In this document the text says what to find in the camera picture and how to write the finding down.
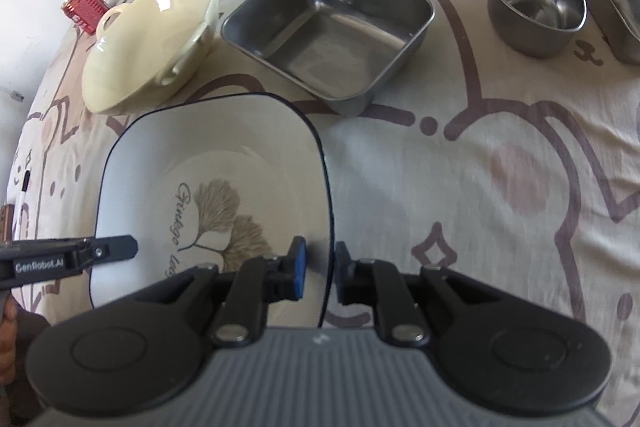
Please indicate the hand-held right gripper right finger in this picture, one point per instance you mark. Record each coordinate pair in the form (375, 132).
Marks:
(342, 269)

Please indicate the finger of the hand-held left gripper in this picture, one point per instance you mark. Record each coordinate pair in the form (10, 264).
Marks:
(115, 248)

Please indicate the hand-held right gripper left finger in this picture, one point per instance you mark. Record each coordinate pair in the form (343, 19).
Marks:
(299, 268)

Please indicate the white square leaf-print plate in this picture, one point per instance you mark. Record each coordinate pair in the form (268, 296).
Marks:
(200, 147)

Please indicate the large square steel tray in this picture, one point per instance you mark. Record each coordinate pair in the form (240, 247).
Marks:
(325, 37)

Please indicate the round steel bowl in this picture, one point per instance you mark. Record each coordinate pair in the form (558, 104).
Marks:
(535, 27)

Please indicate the small rectangular steel container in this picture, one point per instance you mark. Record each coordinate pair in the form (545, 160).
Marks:
(620, 17)

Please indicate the person's left hand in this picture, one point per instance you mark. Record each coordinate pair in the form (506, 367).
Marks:
(7, 313)

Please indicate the black and white pen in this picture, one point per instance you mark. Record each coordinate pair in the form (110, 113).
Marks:
(25, 181)

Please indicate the bear-print tablecloth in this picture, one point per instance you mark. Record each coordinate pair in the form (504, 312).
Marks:
(450, 182)

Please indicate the red drink can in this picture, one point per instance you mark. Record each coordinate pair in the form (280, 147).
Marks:
(85, 7)

